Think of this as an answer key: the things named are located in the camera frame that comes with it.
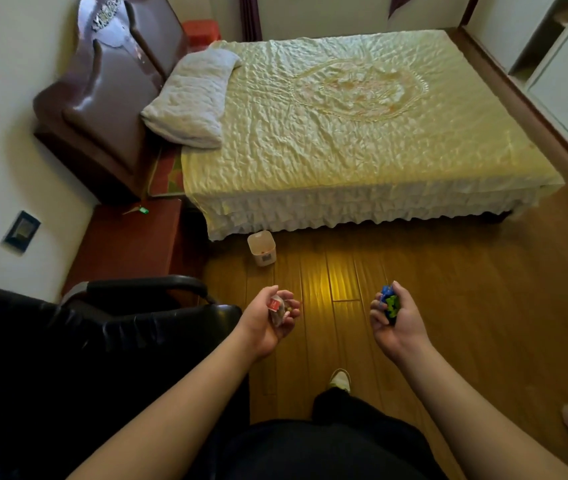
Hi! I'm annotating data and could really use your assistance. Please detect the wooden floor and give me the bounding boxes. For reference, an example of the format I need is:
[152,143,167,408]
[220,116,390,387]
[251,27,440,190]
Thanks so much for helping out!
[199,27,568,480]

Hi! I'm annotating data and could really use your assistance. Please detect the small white bin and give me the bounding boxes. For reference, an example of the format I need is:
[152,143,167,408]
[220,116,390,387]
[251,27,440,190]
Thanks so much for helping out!
[247,230,278,268]

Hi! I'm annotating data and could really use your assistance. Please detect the person's black shorts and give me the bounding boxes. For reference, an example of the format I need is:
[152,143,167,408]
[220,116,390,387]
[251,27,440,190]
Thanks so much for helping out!
[221,387,450,480]

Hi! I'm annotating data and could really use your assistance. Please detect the person's right hand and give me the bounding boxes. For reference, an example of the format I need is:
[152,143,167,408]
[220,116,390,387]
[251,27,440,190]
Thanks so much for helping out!
[368,280,434,365]

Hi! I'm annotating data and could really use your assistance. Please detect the red-brown nightstand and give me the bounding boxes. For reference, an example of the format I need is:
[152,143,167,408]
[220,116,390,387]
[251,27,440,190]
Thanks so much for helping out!
[181,18,223,51]
[61,198,187,301]

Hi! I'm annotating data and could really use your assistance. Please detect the person's left forearm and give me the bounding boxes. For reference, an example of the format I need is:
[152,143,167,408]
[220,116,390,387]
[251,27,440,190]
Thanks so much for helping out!
[66,339,260,480]

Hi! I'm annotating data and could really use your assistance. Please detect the dark purple curtain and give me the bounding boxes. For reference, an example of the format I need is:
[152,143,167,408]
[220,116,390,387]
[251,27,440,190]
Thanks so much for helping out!
[237,0,263,42]
[388,0,418,19]

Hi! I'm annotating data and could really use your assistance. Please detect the person's right shoe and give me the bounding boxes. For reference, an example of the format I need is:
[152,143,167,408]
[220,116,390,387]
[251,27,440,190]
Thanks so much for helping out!
[327,368,352,394]

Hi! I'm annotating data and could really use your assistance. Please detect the colourful patterned mat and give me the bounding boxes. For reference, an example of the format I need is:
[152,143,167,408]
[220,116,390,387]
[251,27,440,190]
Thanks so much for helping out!
[146,143,188,198]

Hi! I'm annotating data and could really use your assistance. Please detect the white pillow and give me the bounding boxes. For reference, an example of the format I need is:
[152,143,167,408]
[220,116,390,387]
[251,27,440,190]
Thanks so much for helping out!
[139,47,243,149]

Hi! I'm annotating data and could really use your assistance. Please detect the bed with pale yellow bedspread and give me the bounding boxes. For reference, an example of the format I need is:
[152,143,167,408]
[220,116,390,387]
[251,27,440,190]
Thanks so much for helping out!
[181,28,566,241]

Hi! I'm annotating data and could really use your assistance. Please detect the black leather office chair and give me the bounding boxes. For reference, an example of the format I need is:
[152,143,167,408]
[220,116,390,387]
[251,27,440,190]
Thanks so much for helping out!
[0,274,253,480]

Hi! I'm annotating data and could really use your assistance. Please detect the dark wall socket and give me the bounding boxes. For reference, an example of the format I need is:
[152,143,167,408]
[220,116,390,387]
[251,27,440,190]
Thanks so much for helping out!
[3,210,43,254]

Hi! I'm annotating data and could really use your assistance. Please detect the dark wooden bed headboard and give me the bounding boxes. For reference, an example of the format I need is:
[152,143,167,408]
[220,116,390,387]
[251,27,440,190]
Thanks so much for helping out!
[32,0,190,205]

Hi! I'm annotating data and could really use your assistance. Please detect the person's right forearm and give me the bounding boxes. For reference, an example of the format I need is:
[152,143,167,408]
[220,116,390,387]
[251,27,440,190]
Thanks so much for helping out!
[398,344,568,480]

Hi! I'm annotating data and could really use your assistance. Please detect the person's left hand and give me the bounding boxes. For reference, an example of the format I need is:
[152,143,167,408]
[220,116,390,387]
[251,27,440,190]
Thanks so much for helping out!
[233,284,302,363]

